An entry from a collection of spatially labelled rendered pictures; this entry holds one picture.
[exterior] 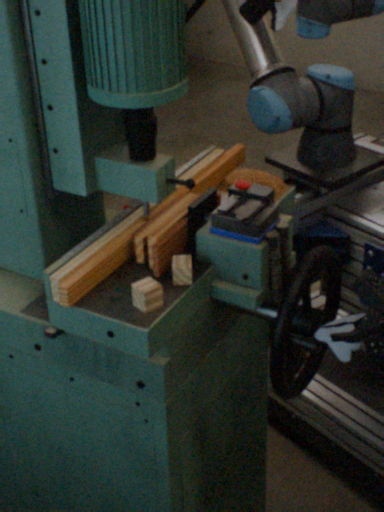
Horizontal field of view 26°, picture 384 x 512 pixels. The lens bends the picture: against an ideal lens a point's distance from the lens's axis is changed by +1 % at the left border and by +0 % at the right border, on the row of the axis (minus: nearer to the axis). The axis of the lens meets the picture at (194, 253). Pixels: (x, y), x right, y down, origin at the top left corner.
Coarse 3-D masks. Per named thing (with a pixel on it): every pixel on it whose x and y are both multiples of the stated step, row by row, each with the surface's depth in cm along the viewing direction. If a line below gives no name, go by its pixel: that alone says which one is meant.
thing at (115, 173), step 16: (96, 160) 153; (112, 160) 152; (128, 160) 151; (160, 160) 151; (96, 176) 155; (112, 176) 153; (128, 176) 151; (144, 176) 149; (160, 176) 149; (112, 192) 155; (128, 192) 153; (144, 192) 151; (160, 192) 151
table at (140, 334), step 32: (224, 192) 176; (288, 192) 176; (192, 256) 154; (96, 288) 146; (128, 288) 145; (192, 288) 145; (224, 288) 150; (64, 320) 144; (96, 320) 139; (128, 320) 137; (160, 320) 138
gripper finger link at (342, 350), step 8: (328, 328) 135; (336, 328) 134; (344, 328) 132; (352, 328) 131; (320, 336) 136; (328, 336) 133; (328, 344) 135; (336, 344) 134; (344, 344) 133; (352, 344) 132; (360, 344) 131; (336, 352) 135; (344, 352) 134; (344, 360) 135
